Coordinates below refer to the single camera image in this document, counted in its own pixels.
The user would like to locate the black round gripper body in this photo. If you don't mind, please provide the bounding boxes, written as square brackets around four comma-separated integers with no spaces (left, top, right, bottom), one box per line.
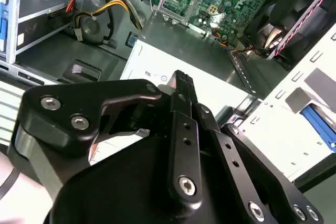
[48,99,247,224]

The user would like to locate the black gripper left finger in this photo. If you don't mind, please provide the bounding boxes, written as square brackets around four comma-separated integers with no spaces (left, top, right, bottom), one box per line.
[14,70,205,210]

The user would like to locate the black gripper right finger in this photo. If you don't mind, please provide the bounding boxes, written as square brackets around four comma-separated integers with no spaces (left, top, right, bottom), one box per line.
[185,74,324,224]

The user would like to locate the hard disk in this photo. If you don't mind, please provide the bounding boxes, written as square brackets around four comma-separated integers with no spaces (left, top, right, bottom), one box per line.
[301,104,336,154]

